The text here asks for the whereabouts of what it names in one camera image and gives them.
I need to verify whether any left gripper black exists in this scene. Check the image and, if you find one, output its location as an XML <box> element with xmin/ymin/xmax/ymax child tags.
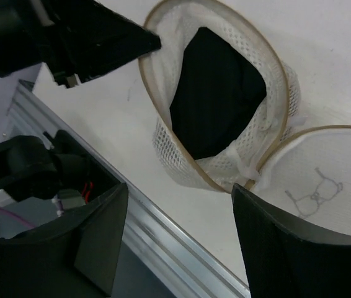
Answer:
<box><xmin>0</xmin><ymin>1</ymin><xmax>161</xmax><ymax>88</ymax></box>

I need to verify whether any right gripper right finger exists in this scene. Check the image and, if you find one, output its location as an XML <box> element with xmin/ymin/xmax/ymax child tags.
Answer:
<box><xmin>231</xmin><ymin>184</ymin><xmax>351</xmax><ymax>297</ymax></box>

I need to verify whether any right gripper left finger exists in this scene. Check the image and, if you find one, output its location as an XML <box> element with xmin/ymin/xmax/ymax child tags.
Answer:
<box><xmin>0</xmin><ymin>183</ymin><xmax>128</xmax><ymax>297</ymax></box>

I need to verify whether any white mesh laundry bag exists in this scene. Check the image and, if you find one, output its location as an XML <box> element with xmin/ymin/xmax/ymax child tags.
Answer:
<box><xmin>139</xmin><ymin>1</ymin><xmax>351</xmax><ymax>236</ymax></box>

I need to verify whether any black bra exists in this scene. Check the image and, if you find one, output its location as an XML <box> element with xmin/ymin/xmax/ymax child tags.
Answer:
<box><xmin>170</xmin><ymin>27</ymin><xmax>267</xmax><ymax>160</ymax></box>

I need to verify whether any aluminium mounting rail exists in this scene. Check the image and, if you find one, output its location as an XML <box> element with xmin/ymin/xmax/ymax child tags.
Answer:
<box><xmin>7</xmin><ymin>79</ymin><xmax>251</xmax><ymax>297</ymax></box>

